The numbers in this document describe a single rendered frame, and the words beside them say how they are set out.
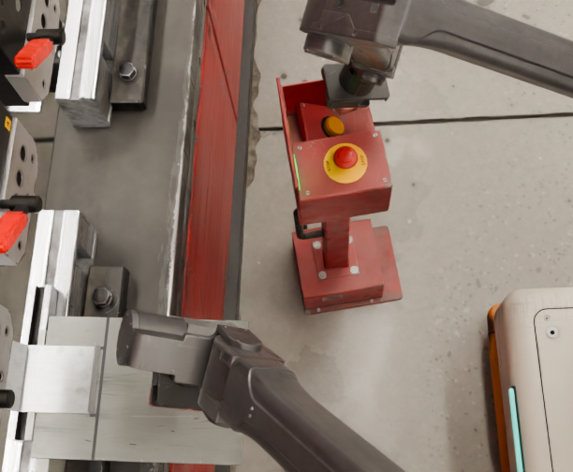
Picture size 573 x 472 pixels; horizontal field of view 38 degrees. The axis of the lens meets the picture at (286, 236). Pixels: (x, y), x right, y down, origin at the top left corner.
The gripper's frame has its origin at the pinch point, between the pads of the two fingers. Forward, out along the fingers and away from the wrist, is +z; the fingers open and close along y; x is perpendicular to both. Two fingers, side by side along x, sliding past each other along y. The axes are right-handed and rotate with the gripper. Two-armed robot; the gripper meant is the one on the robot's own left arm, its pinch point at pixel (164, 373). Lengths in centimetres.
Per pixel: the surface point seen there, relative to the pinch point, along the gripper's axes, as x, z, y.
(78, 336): -9.4, 8.7, -4.9
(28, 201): -20.7, -15.3, -13.2
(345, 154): 30, 9, -40
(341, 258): 59, 63, -42
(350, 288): 65, 68, -37
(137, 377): -2.1, 4.7, 0.2
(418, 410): 85, 71, -11
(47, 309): -13.4, 10.9, -8.3
